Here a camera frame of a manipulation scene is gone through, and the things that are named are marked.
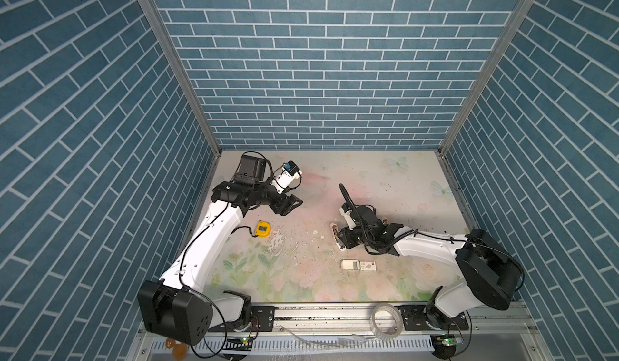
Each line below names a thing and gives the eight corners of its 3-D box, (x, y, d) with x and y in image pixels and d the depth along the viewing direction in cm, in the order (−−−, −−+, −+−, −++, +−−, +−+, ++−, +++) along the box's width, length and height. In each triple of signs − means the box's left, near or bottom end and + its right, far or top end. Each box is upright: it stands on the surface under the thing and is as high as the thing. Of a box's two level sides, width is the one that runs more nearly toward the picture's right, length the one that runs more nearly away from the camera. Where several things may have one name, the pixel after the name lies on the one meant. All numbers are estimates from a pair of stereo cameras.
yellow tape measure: (255, 237, 93) (253, 234, 92) (257, 223, 97) (256, 220, 96) (269, 237, 93) (268, 234, 92) (271, 223, 97) (271, 220, 96)
